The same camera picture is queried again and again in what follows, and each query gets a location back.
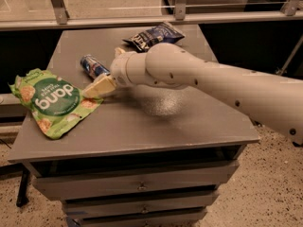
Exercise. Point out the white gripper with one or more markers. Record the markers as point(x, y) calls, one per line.
point(118, 69)

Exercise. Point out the blue silver redbull can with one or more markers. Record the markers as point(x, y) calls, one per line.
point(93, 67)

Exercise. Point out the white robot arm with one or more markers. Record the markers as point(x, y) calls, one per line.
point(274, 101)

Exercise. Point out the dark blue chips bag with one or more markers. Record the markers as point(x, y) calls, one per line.
point(163, 33)

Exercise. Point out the green dang chips bag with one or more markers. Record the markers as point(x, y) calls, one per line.
point(56, 105)

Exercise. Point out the metal glass railing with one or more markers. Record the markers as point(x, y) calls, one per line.
point(74, 14)

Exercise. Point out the middle grey drawer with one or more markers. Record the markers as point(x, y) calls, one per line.
point(140, 205)

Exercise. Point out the grey drawer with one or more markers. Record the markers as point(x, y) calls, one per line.
point(146, 220)
point(140, 205)
point(143, 180)

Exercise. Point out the top grey drawer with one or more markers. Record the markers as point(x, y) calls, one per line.
point(143, 180)

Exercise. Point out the black stand leg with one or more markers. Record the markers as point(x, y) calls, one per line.
point(22, 193)

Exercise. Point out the bottom grey drawer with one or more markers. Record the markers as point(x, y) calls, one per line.
point(146, 220)

